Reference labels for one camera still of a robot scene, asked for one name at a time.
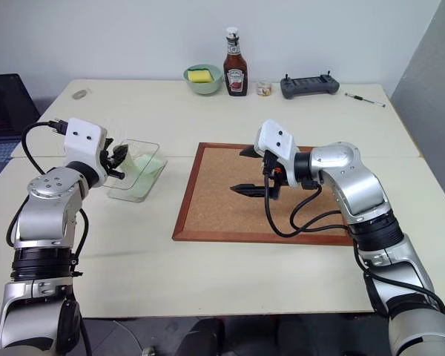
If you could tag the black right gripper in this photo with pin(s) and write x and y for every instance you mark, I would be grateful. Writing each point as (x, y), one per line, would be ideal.
(275, 183)

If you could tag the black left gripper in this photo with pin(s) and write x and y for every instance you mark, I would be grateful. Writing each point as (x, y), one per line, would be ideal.
(108, 157)

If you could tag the light green paper sheet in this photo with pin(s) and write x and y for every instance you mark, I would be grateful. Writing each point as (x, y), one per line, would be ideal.
(154, 165)
(132, 163)

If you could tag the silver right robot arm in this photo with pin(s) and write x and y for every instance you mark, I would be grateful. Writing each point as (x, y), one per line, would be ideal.
(359, 185)

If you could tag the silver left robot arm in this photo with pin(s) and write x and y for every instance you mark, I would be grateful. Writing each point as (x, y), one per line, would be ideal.
(48, 215)

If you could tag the light green note with writing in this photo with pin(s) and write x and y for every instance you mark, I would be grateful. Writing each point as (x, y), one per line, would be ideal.
(141, 185)

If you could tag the wood framed cork board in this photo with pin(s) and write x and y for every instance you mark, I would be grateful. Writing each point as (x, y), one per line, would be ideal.
(215, 207)

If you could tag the clear glass container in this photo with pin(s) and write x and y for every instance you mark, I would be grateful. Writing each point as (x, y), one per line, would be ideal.
(155, 148)

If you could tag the small grey oval object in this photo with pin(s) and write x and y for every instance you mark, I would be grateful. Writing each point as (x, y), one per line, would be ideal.
(80, 94)

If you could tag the small clear jar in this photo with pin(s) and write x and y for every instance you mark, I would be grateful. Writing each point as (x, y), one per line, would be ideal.
(263, 89)

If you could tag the mint green bowl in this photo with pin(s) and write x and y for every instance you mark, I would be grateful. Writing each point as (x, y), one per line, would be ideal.
(204, 88)

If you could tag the grey handheld controller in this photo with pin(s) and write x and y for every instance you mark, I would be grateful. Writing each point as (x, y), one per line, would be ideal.
(308, 87)

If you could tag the ketchup bottle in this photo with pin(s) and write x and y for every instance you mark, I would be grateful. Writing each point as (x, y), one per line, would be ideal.
(236, 66)

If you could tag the yellow sponge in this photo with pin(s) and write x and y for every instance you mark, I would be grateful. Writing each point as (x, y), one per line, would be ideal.
(200, 76)

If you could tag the dark laptop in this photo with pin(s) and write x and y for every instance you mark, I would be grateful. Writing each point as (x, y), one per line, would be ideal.
(3, 111)

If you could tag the black and white pen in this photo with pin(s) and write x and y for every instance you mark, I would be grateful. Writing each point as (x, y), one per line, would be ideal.
(363, 99)

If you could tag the dark rounded shape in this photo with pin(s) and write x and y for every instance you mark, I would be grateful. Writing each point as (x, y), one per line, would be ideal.
(204, 337)

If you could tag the grey round base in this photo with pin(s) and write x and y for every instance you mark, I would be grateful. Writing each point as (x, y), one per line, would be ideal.
(115, 339)

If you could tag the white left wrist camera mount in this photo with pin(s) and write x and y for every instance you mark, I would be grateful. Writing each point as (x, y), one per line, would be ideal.
(83, 144)

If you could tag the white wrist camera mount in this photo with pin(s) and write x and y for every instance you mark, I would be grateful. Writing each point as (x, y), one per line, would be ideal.
(278, 141)
(83, 144)

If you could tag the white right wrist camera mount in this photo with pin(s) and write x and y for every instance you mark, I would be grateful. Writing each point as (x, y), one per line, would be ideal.
(278, 141)

